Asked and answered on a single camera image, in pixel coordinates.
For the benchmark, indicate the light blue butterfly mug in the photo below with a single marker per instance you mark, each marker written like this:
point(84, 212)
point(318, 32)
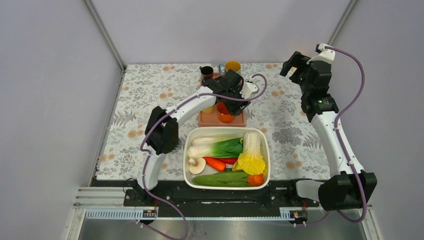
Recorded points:
point(233, 65)

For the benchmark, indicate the yellow mug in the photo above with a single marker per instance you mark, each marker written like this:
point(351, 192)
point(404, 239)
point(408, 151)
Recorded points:
point(208, 110)

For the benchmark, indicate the toy mushroom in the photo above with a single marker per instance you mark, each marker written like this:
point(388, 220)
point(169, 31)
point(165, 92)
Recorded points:
point(196, 166)

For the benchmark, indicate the toy napa cabbage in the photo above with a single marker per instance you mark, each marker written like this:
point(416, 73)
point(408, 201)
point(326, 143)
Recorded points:
point(251, 160)

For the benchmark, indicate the toy green leafy vegetable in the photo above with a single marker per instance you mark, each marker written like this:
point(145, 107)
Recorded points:
point(230, 179)

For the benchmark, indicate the blue zigzag sponge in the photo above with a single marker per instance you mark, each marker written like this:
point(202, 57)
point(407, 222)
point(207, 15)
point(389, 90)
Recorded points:
point(178, 145)

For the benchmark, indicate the floral patterned table cloth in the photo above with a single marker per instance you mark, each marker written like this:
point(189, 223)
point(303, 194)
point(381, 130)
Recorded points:
point(294, 146)

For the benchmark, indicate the dark brown mug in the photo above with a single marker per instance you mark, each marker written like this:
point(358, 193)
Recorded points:
point(207, 72)

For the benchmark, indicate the salmon pink plastic tray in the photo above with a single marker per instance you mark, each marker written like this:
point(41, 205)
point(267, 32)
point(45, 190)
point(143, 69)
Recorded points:
point(211, 120)

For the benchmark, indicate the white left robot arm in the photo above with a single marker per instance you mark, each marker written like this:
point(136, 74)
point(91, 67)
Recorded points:
point(162, 129)

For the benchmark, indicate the toy red chili pepper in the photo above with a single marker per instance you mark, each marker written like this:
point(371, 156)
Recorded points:
point(230, 161)

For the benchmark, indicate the white rectangular vegetable bin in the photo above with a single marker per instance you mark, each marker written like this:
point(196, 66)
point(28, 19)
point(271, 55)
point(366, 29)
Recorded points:
point(223, 132)

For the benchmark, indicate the orange mug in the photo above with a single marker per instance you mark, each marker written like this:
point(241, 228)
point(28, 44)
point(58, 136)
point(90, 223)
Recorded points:
point(223, 113)

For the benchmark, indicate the toy orange tomato piece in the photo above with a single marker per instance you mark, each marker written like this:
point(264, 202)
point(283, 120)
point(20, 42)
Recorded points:
point(255, 180)

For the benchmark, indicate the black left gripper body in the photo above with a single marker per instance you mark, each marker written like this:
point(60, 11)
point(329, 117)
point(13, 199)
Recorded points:
point(234, 106)

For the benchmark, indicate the toy white leek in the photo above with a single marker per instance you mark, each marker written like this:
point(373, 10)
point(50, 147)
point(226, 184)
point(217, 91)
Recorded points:
point(217, 141)

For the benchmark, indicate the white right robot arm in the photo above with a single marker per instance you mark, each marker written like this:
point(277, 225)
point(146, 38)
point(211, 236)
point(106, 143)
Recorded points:
point(349, 186)

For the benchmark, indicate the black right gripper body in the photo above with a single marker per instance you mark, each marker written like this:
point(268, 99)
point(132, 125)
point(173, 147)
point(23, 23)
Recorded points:
point(305, 86)

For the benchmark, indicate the toy orange carrot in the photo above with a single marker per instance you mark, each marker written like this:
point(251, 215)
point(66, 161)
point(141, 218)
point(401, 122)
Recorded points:
point(215, 163)

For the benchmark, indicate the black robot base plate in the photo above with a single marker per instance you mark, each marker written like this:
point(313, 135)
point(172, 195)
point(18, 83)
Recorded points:
point(178, 198)

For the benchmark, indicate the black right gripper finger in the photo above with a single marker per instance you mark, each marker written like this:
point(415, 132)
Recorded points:
point(294, 60)
point(299, 74)

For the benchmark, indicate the aluminium front rail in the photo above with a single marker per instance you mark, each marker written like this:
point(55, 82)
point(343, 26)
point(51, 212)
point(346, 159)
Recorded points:
point(107, 203)

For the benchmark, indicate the toy bok choy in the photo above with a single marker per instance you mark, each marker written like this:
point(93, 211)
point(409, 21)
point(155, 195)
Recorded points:
point(215, 151)

